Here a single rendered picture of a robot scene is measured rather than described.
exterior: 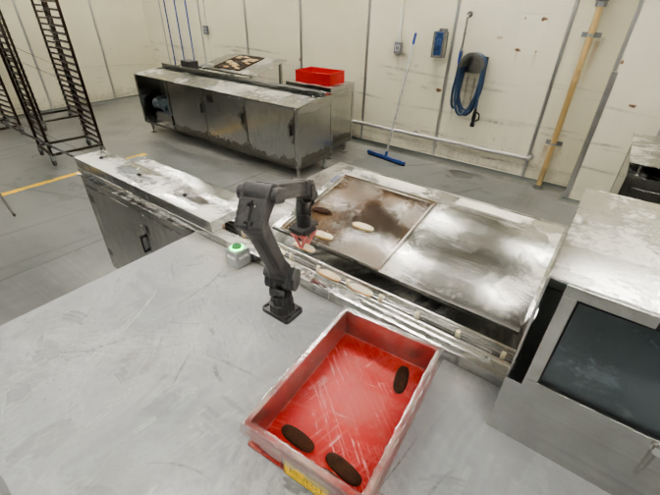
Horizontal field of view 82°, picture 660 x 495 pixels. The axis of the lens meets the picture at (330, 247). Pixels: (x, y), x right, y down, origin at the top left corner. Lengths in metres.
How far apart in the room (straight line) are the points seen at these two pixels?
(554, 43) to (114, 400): 4.51
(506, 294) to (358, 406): 0.64
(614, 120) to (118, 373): 4.21
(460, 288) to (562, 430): 0.55
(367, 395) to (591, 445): 0.51
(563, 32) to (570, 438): 4.06
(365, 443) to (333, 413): 0.11
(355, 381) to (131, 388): 0.62
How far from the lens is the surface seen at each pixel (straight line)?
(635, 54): 4.35
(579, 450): 1.11
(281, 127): 4.27
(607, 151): 4.49
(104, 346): 1.41
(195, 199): 1.94
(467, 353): 1.24
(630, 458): 1.09
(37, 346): 1.51
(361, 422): 1.08
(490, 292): 1.42
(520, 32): 4.77
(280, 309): 1.30
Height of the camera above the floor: 1.74
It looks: 33 degrees down
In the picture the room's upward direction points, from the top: 1 degrees clockwise
